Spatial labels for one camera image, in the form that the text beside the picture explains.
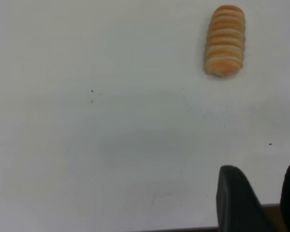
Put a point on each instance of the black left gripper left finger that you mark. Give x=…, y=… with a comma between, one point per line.
x=236, y=205

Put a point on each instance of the orange striped bread roll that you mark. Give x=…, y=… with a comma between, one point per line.
x=224, y=41

